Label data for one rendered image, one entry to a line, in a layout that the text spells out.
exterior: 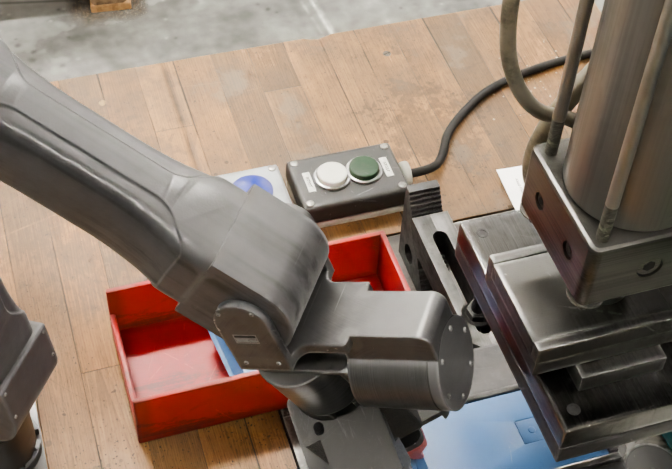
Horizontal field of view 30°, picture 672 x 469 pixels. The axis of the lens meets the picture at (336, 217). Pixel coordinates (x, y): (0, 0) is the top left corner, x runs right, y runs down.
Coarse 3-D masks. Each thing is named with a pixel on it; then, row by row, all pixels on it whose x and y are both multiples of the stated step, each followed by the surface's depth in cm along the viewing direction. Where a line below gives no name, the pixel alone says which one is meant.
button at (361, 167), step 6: (360, 156) 121; (366, 156) 121; (354, 162) 120; (360, 162) 120; (366, 162) 120; (372, 162) 120; (354, 168) 120; (360, 168) 120; (366, 168) 120; (372, 168) 120; (378, 168) 120; (354, 174) 119; (360, 174) 119; (366, 174) 119; (372, 174) 119
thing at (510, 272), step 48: (480, 240) 87; (528, 240) 88; (480, 288) 87; (528, 288) 79; (528, 336) 77; (576, 336) 77; (624, 336) 78; (528, 384) 82; (576, 384) 79; (624, 384) 80; (576, 432) 78; (624, 432) 80
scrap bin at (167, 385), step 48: (336, 240) 111; (384, 240) 111; (144, 288) 107; (384, 288) 114; (144, 336) 110; (192, 336) 110; (144, 384) 106; (192, 384) 107; (240, 384) 101; (144, 432) 102
